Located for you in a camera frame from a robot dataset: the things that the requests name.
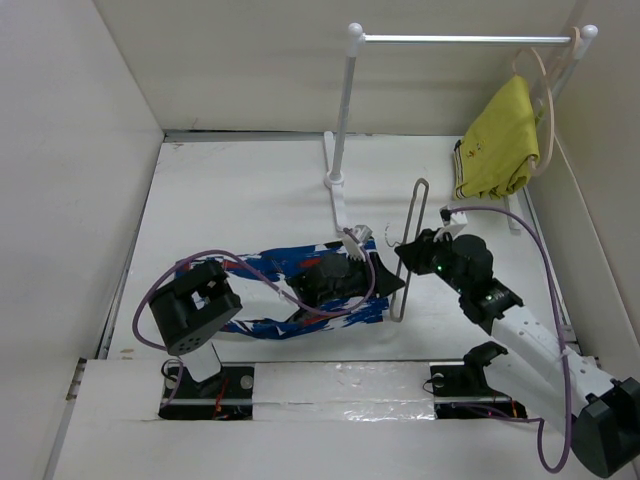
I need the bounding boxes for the grey wire hanger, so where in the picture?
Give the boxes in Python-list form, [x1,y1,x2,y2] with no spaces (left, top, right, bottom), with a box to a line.
[389,177,430,323]

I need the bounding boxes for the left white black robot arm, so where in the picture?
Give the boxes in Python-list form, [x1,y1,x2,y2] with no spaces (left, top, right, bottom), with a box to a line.
[146,247,405,397]

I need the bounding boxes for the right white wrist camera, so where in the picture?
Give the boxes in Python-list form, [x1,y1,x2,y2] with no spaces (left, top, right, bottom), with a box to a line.
[434,207,468,242]

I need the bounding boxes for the beige wooden hanger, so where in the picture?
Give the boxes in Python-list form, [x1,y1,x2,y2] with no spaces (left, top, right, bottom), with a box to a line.
[511,47,555,177]

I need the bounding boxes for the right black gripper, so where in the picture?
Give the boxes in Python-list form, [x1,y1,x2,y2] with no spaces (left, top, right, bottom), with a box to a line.
[395,227,468,295]

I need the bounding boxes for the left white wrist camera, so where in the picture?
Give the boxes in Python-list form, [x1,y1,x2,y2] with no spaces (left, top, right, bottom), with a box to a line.
[341,225,372,261]

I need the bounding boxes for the white garment rack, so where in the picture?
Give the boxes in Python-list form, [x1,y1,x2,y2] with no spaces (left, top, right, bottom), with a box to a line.
[323,23,599,233]

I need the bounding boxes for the blue white red patterned trousers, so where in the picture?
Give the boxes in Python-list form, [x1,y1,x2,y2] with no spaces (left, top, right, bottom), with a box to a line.
[173,239,390,341]

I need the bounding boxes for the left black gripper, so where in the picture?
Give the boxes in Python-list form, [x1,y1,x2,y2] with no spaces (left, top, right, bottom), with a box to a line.
[317,250,402,305]

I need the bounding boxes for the yellow green shorts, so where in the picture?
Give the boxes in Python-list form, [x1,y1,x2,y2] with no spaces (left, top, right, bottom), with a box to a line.
[453,75,539,200]

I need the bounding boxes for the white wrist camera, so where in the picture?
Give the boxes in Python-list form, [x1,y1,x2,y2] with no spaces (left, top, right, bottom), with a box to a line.
[341,225,372,261]
[434,207,468,242]

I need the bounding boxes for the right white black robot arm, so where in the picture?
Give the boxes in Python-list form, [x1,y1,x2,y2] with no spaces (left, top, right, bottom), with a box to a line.
[395,229,639,478]

